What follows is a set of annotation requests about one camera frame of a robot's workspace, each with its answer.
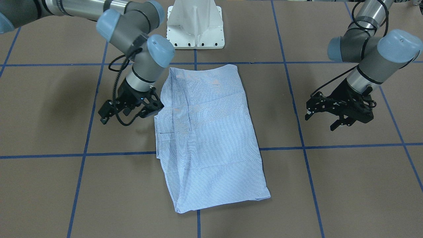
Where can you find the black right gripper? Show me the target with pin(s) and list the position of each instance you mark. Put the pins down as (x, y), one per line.
(127, 95)

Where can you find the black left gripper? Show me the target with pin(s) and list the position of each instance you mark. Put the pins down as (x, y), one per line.
(337, 93)

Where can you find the blue striped button shirt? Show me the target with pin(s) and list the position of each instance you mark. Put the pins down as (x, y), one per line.
(206, 142)

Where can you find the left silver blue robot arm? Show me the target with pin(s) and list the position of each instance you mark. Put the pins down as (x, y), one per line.
(377, 59)

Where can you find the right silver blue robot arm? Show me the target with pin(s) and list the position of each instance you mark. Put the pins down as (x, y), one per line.
(124, 24)

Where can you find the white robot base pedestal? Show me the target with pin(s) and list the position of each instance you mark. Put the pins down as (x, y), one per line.
(195, 24)

